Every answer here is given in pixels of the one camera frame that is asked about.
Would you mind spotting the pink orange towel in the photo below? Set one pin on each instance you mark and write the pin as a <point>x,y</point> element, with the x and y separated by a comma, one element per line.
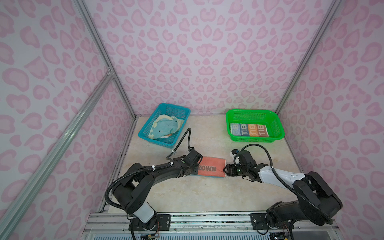
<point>210,167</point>

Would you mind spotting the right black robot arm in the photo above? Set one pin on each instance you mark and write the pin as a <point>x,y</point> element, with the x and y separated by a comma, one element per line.
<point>316,201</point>

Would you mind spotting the left corner aluminium post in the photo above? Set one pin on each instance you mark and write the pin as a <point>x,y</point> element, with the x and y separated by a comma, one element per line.
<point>91,26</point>

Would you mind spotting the left diagonal aluminium strut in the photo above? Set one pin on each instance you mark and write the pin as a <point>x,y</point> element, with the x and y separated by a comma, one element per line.
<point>21,204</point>

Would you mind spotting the right corner aluminium post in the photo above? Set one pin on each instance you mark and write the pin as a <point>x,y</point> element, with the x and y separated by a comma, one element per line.
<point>323,27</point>

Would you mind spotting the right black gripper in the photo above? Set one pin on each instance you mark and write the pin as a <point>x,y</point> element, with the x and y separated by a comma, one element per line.
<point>229,170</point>

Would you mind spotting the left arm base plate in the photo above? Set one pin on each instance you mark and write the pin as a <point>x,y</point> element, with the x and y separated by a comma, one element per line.
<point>157,222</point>

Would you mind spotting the corner aluminium post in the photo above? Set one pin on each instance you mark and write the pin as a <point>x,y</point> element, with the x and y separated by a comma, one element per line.
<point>91,26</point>
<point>323,27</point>

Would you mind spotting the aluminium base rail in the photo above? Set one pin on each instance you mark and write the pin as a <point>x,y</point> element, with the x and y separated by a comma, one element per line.
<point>204,226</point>

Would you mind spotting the green plastic basket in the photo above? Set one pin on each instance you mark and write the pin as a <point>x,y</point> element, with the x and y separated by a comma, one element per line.
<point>258,117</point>

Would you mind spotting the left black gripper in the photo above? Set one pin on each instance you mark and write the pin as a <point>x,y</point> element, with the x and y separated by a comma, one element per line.
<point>196,173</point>

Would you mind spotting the teal yellow hippo towel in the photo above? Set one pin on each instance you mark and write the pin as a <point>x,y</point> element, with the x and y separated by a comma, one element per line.
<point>164,126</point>

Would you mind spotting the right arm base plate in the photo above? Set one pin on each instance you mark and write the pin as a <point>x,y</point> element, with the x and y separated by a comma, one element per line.
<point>260,223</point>

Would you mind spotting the teal plastic basket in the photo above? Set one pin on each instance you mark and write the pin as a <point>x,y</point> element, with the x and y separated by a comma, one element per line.
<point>170,110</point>

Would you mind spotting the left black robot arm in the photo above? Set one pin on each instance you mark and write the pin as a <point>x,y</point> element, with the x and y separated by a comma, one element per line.
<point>129,192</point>

